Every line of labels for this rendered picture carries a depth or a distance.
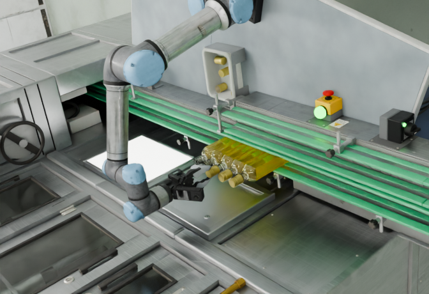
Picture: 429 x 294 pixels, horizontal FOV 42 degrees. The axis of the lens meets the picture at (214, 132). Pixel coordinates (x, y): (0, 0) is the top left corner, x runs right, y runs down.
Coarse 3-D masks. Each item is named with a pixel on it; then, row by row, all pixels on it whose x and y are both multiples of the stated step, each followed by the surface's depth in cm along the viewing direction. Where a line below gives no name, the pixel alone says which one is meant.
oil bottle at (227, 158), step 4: (244, 144) 222; (236, 148) 220; (240, 148) 219; (244, 148) 219; (248, 148) 218; (252, 148) 219; (232, 152) 217; (236, 152) 217; (240, 152) 216; (244, 152) 216; (224, 156) 215; (228, 156) 215; (232, 156) 214; (236, 156) 214; (224, 160) 214; (228, 160) 213; (232, 160) 213; (228, 164) 213; (228, 168) 214
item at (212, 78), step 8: (208, 56) 242; (224, 56) 242; (208, 64) 243; (216, 64) 246; (208, 72) 245; (216, 72) 247; (208, 80) 246; (216, 80) 249; (224, 80) 248; (232, 80) 233; (208, 88) 247; (232, 88) 234; (224, 96) 244; (232, 96) 236
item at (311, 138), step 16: (224, 112) 225; (240, 112) 224; (272, 128) 207; (288, 128) 206; (304, 128) 203; (320, 144) 191; (368, 160) 177; (384, 160) 177; (400, 160) 175; (400, 176) 168; (416, 176) 166
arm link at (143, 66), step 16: (208, 0) 194; (224, 0) 191; (240, 0) 192; (192, 16) 190; (208, 16) 189; (224, 16) 191; (240, 16) 193; (176, 32) 184; (192, 32) 186; (208, 32) 190; (128, 48) 180; (144, 48) 177; (160, 48) 179; (176, 48) 183; (112, 64) 181; (128, 64) 174; (144, 64) 174; (160, 64) 177; (128, 80) 178; (144, 80) 176
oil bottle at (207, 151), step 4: (220, 140) 229; (224, 140) 228; (228, 140) 228; (232, 140) 228; (212, 144) 226; (216, 144) 225; (220, 144) 225; (224, 144) 225; (204, 148) 224; (208, 148) 223; (212, 148) 223; (216, 148) 223; (204, 152) 222; (208, 152) 221; (208, 156) 221
